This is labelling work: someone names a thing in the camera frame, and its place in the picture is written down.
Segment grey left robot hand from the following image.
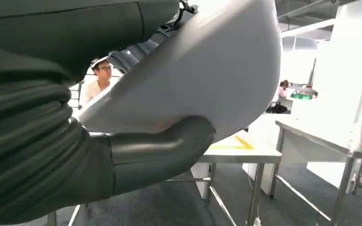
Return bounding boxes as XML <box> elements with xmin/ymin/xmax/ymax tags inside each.
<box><xmin>0</xmin><ymin>0</ymin><xmax>216</xmax><ymax>200</ymax></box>

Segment white curved plastic shell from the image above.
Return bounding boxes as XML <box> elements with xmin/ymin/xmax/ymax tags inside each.
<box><xmin>78</xmin><ymin>0</ymin><xmax>282</xmax><ymax>143</ymax></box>

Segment yellow tape mark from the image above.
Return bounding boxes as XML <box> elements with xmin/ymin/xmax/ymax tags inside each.
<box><xmin>210</xmin><ymin>135</ymin><xmax>255</xmax><ymax>151</ymax></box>

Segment steel table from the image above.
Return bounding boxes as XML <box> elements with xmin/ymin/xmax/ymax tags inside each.
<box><xmin>270</xmin><ymin>120</ymin><xmax>362</xmax><ymax>226</ymax></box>
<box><xmin>165</xmin><ymin>129</ymin><xmax>282</xmax><ymax>226</ymax></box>

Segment green plastic crate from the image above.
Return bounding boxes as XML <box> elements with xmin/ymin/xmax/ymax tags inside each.
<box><xmin>290</xmin><ymin>92</ymin><xmax>313</xmax><ymax>101</ymax></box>

